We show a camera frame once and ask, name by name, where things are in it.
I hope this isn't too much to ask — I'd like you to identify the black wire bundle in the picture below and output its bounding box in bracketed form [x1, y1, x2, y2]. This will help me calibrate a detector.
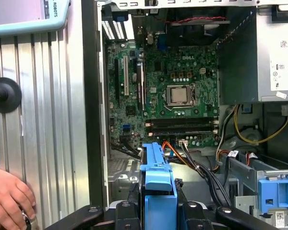
[181, 141, 232, 208]

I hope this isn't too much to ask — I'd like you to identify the black RAM slot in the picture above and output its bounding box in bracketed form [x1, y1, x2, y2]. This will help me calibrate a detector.
[145, 116, 219, 127]

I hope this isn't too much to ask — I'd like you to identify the black round knob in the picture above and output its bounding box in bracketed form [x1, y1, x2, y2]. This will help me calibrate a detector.
[0, 77, 23, 114]

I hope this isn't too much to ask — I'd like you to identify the metal drive cage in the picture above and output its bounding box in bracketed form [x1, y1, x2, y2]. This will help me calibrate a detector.
[219, 150, 288, 230]

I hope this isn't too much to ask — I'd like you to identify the black case fan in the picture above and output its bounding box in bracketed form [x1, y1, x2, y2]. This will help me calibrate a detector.
[166, 20, 231, 46]

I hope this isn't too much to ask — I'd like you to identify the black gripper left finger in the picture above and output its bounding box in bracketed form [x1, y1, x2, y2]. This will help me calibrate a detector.
[44, 181, 142, 230]

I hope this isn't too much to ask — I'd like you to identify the black PC case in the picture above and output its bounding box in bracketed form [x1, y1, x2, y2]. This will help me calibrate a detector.
[81, 0, 288, 230]

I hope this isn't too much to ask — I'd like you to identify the pale blue teach pendant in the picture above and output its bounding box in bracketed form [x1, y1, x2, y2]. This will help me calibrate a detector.
[0, 0, 72, 38]

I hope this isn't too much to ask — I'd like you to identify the white expansion slot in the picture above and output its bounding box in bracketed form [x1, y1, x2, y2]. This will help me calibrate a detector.
[123, 55, 130, 97]

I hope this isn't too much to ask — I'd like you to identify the hard disk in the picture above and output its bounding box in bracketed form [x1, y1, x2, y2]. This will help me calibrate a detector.
[139, 141, 178, 230]

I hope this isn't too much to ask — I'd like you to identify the metal disk bay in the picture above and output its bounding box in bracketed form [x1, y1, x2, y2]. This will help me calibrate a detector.
[107, 149, 142, 209]

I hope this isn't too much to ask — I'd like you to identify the blue drive cage latch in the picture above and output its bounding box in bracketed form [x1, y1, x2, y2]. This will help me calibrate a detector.
[257, 177, 288, 214]

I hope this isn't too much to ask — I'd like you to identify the grey power supply unit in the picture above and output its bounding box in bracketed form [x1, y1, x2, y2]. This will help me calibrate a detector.
[255, 4, 288, 103]

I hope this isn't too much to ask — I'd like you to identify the green motherboard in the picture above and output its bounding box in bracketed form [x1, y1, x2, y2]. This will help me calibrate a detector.
[107, 38, 220, 150]

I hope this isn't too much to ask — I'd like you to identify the blue data wire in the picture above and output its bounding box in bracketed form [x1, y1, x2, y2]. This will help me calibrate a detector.
[168, 142, 177, 158]

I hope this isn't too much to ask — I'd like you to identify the black expansion slot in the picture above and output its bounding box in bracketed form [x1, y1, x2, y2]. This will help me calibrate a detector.
[114, 58, 120, 108]

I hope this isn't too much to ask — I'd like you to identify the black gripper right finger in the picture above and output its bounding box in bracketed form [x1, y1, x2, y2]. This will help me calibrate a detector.
[174, 178, 280, 230]

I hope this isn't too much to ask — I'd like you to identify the silver CPU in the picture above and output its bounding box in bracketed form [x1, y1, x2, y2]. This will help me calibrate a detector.
[170, 86, 191, 104]

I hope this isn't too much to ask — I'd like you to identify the grey wire bundle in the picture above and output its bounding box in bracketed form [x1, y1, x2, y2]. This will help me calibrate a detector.
[215, 104, 238, 173]

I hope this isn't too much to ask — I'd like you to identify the orange wire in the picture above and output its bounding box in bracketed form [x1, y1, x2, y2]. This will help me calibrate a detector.
[162, 140, 201, 170]

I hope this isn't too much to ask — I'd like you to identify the person's hand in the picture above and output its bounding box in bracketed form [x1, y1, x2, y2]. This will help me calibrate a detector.
[0, 164, 37, 230]

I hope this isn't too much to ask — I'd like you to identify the yellow black wire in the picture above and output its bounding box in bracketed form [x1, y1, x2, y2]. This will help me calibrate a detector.
[233, 103, 288, 146]

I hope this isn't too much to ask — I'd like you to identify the red black twisted wire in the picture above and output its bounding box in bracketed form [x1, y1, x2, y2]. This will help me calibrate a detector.
[165, 11, 254, 40]

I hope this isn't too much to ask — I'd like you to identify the CPU socket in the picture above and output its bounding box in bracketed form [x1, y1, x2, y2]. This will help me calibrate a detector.
[165, 83, 198, 109]

